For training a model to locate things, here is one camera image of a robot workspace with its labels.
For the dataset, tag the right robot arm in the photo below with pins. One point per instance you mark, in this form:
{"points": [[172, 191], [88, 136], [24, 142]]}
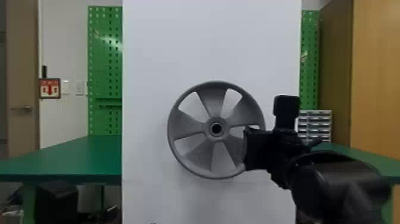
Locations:
{"points": [[337, 190]]}

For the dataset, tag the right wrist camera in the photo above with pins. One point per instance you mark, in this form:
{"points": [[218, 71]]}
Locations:
{"points": [[286, 109]]}

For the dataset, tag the wooden cupboard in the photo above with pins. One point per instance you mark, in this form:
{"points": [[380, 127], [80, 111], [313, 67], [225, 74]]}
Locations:
{"points": [[368, 72]]}

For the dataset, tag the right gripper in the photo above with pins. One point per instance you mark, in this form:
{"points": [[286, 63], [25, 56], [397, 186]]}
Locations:
{"points": [[289, 144]]}

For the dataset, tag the white wall switch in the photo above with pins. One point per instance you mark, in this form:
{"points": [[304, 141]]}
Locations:
{"points": [[65, 87], [80, 88]]}

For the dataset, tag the grey wheel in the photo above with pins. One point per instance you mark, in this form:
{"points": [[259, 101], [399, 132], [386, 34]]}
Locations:
{"points": [[200, 156]]}

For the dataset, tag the white drawer cabinet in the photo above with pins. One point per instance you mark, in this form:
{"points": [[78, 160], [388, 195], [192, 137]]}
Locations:
{"points": [[315, 125]]}

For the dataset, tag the red wall sign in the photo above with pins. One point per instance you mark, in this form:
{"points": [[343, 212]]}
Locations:
{"points": [[49, 88]]}

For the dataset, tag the beige door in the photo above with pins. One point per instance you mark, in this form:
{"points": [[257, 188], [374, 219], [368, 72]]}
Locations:
{"points": [[22, 62]]}

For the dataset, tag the white panel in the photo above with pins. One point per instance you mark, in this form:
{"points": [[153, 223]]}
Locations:
{"points": [[212, 37]]}

